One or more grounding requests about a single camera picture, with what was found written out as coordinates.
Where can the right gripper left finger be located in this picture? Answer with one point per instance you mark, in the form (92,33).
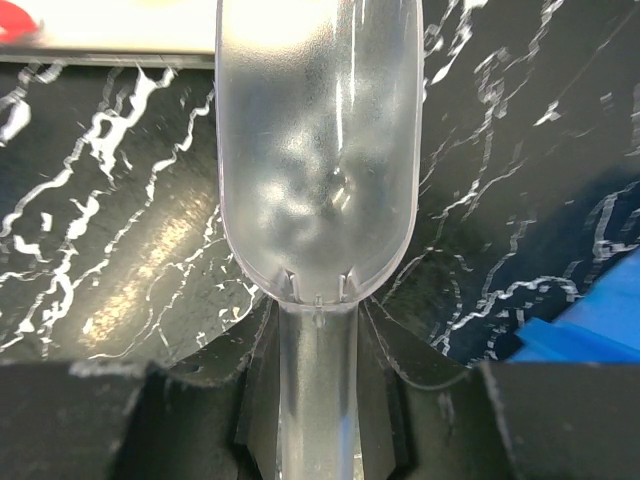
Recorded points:
(213,415)

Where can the strawberry pattern tray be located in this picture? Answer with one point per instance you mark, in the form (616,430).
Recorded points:
(177,34)

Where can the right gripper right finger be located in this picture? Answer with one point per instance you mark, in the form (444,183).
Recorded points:
(422,415)

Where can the clear plastic scoop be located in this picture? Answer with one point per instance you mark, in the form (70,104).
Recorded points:
(318,120)

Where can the blue bin of star candies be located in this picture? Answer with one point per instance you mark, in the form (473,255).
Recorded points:
(602,327)

